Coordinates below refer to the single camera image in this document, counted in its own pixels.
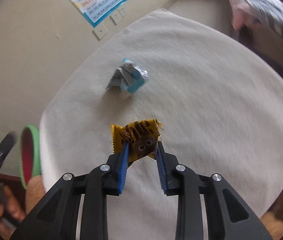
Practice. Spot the green red trash bin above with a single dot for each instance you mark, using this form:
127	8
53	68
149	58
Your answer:
29	160

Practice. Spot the white wall socket right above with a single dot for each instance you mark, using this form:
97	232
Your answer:
123	12

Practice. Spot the white table cloth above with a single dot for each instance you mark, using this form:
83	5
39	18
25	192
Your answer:
220	107

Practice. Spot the bed with plaid blanket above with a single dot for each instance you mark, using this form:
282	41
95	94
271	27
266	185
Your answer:
264	20

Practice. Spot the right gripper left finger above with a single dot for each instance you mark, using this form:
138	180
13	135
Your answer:
77	200

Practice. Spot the yellow black snack wrapper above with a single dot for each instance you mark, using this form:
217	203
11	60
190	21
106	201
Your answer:
142	137

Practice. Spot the white wall socket left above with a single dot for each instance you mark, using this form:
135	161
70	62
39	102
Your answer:
100	31

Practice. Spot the white wall socket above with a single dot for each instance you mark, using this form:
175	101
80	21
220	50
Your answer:
100	31
123	12
116	17

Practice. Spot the light blue silver wrapper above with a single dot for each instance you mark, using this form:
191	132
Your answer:
129	77

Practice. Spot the white wall socket middle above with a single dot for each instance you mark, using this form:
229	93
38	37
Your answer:
116	17

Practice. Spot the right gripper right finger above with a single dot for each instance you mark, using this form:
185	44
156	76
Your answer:
206	203

